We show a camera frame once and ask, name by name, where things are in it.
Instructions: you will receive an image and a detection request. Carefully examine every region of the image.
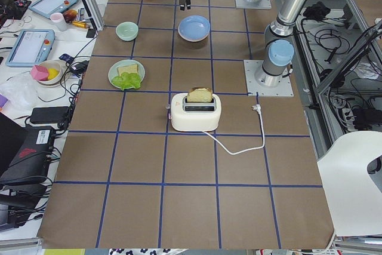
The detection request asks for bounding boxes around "white toaster power cable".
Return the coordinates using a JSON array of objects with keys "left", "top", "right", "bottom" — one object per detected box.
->
[{"left": 201, "top": 104, "right": 266, "bottom": 156}]

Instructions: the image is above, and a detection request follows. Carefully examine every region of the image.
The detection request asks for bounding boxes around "mint green bowl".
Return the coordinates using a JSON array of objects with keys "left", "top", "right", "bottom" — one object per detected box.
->
[{"left": 115, "top": 21, "right": 139, "bottom": 41}]

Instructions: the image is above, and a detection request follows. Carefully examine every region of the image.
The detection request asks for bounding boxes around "black laptop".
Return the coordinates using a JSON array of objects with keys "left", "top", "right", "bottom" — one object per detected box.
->
[{"left": 1, "top": 114, "right": 56, "bottom": 186}]

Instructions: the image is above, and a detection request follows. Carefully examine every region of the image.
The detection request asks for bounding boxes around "mint green plate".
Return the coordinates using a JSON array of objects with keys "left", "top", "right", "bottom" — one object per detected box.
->
[{"left": 108, "top": 60, "right": 145, "bottom": 87}]

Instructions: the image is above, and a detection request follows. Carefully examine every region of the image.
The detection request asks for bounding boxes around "green lettuce leaf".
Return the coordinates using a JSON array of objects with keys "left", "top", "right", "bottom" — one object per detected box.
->
[{"left": 112, "top": 72, "right": 141, "bottom": 90}]

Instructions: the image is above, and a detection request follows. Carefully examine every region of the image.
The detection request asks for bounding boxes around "blue teach pendant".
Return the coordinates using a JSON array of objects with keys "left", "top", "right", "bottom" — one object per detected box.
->
[
  {"left": 29, "top": 0, "right": 79, "bottom": 18},
  {"left": 5, "top": 29, "right": 55, "bottom": 67}
]

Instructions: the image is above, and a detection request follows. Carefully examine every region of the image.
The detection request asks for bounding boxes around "bread slice in toaster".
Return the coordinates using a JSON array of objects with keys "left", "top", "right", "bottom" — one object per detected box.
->
[{"left": 187, "top": 87, "right": 212, "bottom": 103}]

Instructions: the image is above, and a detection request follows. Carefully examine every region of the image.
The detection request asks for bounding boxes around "blue plate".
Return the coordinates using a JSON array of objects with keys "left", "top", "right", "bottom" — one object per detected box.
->
[{"left": 177, "top": 15, "right": 211, "bottom": 31}]

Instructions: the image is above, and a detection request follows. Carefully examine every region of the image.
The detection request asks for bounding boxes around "blue teach pendant far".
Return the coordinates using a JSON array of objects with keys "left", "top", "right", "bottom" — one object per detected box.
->
[{"left": 29, "top": 0, "right": 79, "bottom": 18}]

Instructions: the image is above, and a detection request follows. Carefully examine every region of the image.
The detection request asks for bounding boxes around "blue teach pendant near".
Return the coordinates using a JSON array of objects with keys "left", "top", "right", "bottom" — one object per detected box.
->
[{"left": 5, "top": 29, "right": 55, "bottom": 67}]

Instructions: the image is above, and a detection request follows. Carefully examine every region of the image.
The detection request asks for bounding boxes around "pink plate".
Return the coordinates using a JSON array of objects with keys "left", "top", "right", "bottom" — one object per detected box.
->
[{"left": 178, "top": 29, "right": 209, "bottom": 42}]

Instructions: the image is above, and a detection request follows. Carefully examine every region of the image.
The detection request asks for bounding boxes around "cream white toaster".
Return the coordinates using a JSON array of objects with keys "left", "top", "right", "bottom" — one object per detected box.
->
[{"left": 170, "top": 93, "right": 221, "bottom": 132}]

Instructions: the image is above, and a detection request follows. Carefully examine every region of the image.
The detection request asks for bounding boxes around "cream bowl with fruit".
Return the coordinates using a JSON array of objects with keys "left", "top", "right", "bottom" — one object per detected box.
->
[{"left": 30, "top": 60, "right": 63, "bottom": 86}]

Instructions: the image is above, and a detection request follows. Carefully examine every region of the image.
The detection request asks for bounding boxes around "bread slice on plate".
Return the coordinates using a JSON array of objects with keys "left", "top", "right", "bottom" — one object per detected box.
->
[{"left": 117, "top": 64, "right": 138, "bottom": 76}]

